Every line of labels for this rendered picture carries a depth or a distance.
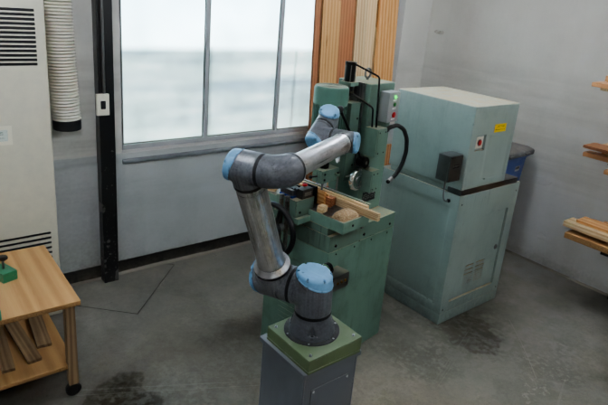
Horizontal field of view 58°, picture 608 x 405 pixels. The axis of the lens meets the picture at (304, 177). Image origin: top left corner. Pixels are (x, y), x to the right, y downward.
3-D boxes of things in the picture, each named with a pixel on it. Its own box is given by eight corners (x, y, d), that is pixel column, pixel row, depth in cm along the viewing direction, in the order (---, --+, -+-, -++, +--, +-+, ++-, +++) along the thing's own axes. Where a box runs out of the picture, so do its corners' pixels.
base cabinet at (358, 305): (259, 335, 324) (266, 224, 302) (323, 302, 366) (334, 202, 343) (315, 373, 296) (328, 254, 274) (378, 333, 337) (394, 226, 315)
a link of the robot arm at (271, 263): (287, 310, 225) (251, 172, 177) (251, 297, 233) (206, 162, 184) (303, 282, 235) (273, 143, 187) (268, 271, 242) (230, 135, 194)
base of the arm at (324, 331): (344, 330, 227) (346, 309, 224) (311, 349, 215) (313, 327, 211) (311, 310, 240) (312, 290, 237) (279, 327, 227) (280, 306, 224)
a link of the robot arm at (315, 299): (321, 323, 214) (324, 284, 208) (283, 310, 222) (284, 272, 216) (337, 305, 227) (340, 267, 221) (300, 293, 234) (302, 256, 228)
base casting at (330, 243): (267, 224, 302) (268, 209, 300) (334, 202, 343) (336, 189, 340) (328, 254, 274) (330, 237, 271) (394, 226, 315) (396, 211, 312)
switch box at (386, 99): (376, 120, 293) (381, 90, 288) (387, 118, 300) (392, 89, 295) (386, 123, 289) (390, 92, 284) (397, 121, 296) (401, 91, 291)
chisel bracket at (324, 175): (310, 183, 290) (312, 168, 287) (328, 178, 300) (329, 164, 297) (321, 187, 285) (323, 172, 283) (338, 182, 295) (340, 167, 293)
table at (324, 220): (244, 202, 297) (245, 191, 295) (285, 191, 319) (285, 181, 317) (329, 240, 259) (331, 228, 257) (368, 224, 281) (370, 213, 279)
